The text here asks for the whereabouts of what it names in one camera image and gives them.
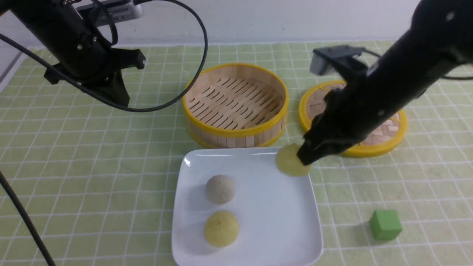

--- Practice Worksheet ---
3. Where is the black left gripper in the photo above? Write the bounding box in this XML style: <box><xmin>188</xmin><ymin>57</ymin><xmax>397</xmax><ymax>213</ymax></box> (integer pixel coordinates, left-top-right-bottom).
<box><xmin>11</xmin><ymin>0</ymin><xmax>146</xmax><ymax>108</ymax></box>

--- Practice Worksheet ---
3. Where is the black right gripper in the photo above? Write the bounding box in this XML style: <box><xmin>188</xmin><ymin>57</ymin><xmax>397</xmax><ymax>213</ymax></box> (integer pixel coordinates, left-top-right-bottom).
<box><xmin>297</xmin><ymin>65</ymin><xmax>403</xmax><ymax>166</ymax></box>

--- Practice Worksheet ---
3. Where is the yellow steamed bun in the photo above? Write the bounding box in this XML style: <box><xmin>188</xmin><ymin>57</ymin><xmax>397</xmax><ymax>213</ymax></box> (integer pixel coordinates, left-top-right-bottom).
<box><xmin>203</xmin><ymin>211</ymin><xmax>240</xmax><ymax>248</ymax></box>
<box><xmin>276</xmin><ymin>144</ymin><xmax>312</xmax><ymax>177</ymax></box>

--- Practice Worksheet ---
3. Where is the grey white steamed bun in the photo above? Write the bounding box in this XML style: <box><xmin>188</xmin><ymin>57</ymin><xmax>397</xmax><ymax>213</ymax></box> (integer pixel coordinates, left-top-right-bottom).
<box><xmin>205</xmin><ymin>174</ymin><xmax>236</xmax><ymax>204</ymax></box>

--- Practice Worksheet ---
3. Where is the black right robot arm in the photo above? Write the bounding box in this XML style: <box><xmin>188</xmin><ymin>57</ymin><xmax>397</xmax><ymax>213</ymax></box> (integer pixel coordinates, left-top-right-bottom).
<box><xmin>297</xmin><ymin>0</ymin><xmax>473</xmax><ymax>165</ymax></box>

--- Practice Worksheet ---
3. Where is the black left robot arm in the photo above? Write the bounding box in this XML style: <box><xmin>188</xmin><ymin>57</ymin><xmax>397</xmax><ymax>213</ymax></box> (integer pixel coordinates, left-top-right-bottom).
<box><xmin>1</xmin><ymin>0</ymin><xmax>146</xmax><ymax>108</ymax></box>

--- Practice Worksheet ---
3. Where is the white square plate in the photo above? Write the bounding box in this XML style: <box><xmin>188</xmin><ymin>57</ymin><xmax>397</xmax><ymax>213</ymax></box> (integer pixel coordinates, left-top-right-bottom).
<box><xmin>171</xmin><ymin>147</ymin><xmax>324</xmax><ymax>266</ymax></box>

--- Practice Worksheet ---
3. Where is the woven bamboo steamer lid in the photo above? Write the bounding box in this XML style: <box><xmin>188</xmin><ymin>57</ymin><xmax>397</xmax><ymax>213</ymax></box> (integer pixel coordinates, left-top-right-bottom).
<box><xmin>298</xmin><ymin>80</ymin><xmax>408</xmax><ymax>158</ymax></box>

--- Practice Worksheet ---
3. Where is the bamboo steamer basket yellow rim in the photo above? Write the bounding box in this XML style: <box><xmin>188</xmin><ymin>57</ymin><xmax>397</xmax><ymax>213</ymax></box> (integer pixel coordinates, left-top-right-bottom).
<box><xmin>182</xmin><ymin>63</ymin><xmax>289</xmax><ymax>149</ymax></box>

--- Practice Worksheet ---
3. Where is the green cube block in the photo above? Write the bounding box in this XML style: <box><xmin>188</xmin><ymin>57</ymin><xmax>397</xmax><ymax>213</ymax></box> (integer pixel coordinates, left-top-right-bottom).
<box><xmin>369</xmin><ymin>210</ymin><xmax>403</xmax><ymax>241</ymax></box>

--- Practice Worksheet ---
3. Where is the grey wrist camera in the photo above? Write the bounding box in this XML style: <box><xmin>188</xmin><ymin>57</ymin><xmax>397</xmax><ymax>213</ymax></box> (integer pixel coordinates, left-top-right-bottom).
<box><xmin>309</xmin><ymin>45</ymin><xmax>368</xmax><ymax>80</ymax></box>
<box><xmin>76</xmin><ymin>0</ymin><xmax>144</xmax><ymax>23</ymax></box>

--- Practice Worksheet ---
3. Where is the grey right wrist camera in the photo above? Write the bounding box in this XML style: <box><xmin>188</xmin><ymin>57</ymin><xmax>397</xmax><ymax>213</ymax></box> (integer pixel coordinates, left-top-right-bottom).
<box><xmin>309</xmin><ymin>45</ymin><xmax>368</xmax><ymax>80</ymax></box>

